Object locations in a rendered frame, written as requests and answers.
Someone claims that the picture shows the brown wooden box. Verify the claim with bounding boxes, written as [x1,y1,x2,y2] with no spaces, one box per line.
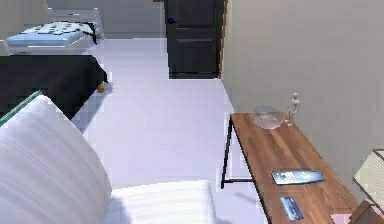
[348,199,384,224]

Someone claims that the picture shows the black bed with cover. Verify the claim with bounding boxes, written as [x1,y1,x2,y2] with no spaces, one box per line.
[0,54,109,121]

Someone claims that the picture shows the brown wooden table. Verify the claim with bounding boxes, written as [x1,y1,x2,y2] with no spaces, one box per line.
[220,112,361,224]

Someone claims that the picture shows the pink paper sheet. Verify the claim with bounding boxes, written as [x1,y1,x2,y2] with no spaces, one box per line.
[329,213,353,224]

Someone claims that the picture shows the clear glass bowl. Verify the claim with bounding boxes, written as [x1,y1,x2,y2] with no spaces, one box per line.
[251,104,288,130]

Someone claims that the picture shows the white lamp shade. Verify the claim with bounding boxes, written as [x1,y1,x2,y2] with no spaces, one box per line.
[353,148,384,212]

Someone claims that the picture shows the dark room door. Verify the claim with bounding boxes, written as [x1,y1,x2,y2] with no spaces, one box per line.
[164,0,225,80]

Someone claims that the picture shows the large white pillow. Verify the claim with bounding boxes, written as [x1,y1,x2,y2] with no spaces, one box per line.
[0,94,113,224]

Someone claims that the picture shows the white bed with blue cover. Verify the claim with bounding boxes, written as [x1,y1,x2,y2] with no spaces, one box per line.
[0,7,106,56]

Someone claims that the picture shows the grey remote control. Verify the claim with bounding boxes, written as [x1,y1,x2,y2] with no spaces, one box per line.
[270,169,326,186]

